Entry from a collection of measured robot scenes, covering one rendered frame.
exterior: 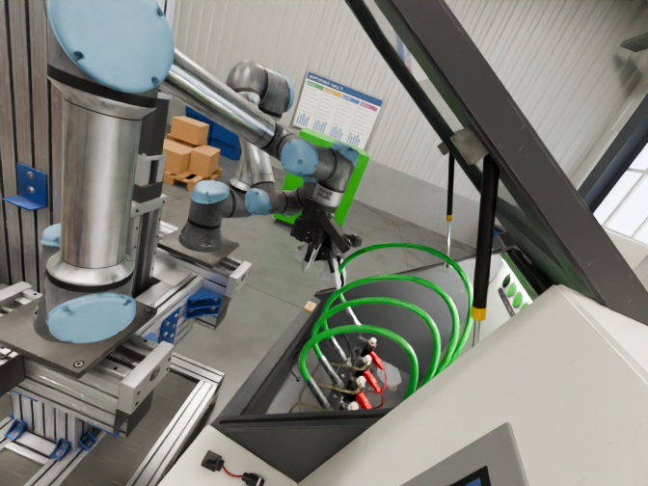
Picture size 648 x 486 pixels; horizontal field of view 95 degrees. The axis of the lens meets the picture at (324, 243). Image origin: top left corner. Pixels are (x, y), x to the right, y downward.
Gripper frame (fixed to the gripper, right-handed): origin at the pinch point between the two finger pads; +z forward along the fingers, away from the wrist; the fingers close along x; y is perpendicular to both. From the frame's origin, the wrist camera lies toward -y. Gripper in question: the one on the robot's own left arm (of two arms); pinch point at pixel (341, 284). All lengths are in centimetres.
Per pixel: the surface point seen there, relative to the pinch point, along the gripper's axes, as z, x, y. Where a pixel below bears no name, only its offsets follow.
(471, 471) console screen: 19, 49, -33
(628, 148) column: -137, -586, -276
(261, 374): 19.8, 14.5, 22.0
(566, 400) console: 13, 48, -41
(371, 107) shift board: -368, -515, 102
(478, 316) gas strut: 8.3, 32.5, -35.6
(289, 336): 13.0, -2.6, 23.7
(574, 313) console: 8, 41, -44
